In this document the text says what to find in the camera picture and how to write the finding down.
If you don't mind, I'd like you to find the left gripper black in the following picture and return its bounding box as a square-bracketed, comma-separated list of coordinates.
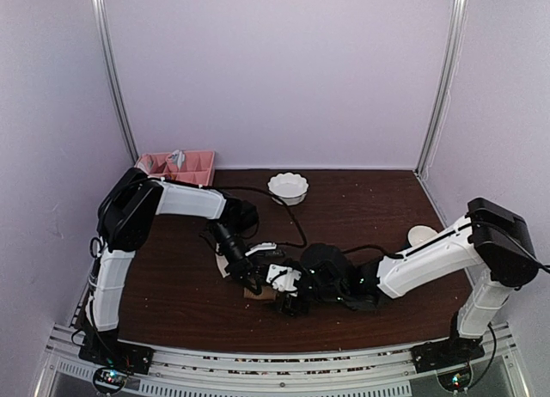
[210, 222, 261, 296]

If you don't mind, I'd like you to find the tan ribbed sock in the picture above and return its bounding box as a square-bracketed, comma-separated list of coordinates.
[243, 287, 278, 301]

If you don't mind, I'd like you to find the cream sock brown trim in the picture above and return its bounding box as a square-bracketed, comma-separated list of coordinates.
[216, 255, 229, 278]

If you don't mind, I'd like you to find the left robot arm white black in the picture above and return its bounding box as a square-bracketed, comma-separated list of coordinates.
[86, 168, 259, 366]

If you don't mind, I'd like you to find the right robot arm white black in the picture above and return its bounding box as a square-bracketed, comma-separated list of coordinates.
[266, 198, 545, 364]

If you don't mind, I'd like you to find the white fluted bowl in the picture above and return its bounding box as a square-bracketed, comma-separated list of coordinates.
[267, 172, 309, 206]

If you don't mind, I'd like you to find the pink divided organizer tray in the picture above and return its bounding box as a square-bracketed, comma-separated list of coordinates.
[148, 150, 216, 186]

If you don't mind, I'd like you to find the pink packet in tray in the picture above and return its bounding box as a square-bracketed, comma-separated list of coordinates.
[134, 154, 158, 174]

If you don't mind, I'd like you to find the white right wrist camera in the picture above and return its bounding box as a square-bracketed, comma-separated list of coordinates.
[266, 264, 302, 294]

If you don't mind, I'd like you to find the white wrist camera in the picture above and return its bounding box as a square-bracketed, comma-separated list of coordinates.
[266, 264, 302, 294]
[246, 242, 278, 256]

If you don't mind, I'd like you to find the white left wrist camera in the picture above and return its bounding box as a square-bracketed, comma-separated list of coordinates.
[246, 242, 278, 256]

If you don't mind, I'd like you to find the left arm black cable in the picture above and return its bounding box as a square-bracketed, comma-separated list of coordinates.
[214, 184, 309, 248]

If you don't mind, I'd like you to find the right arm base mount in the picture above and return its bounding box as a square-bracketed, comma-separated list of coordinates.
[411, 337, 485, 394]

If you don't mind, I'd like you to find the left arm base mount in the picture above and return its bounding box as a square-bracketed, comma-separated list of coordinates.
[77, 321, 154, 394]

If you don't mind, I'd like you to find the aluminium front rail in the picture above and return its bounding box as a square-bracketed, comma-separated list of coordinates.
[35, 321, 530, 397]

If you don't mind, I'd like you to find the right aluminium frame post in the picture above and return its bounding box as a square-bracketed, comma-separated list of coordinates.
[415, 0, 468, 178]

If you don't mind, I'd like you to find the aluminium frame post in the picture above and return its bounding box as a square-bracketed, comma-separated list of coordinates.
[415, 0, 468, 178]
[91, 0, 139, 163]

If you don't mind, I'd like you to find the left aluminium frame post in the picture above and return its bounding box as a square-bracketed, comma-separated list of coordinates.
[91, 0, 139, 163]

